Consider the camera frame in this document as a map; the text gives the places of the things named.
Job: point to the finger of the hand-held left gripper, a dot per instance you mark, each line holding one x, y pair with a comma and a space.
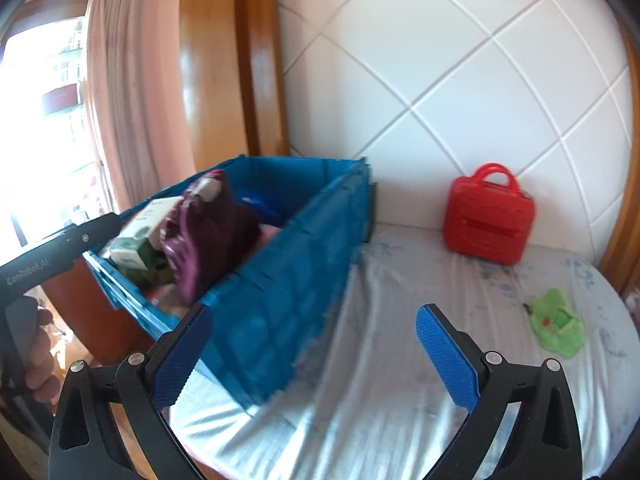
97, 227

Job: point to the small green white carton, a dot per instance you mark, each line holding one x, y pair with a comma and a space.
125, 255

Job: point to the blue plastic storage crate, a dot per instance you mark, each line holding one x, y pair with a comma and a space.
280, 300

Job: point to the white quilted headboard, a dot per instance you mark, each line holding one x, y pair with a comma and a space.
425, 85

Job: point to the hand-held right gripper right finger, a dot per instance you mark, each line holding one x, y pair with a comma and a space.
445, 360

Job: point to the green toy piece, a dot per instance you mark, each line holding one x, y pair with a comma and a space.
555, 332

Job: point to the pink curtain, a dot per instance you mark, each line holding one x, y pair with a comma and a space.
135, 85

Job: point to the person's left hand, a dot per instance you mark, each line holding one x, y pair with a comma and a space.
42, 360

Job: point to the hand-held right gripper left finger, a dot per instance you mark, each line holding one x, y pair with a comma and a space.
180, 355

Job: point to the white green box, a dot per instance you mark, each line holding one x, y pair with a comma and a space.
147, 217

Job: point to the window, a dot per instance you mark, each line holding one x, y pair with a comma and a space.
40, 135

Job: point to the red toy suitcase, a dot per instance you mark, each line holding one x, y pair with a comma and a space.
487, 230

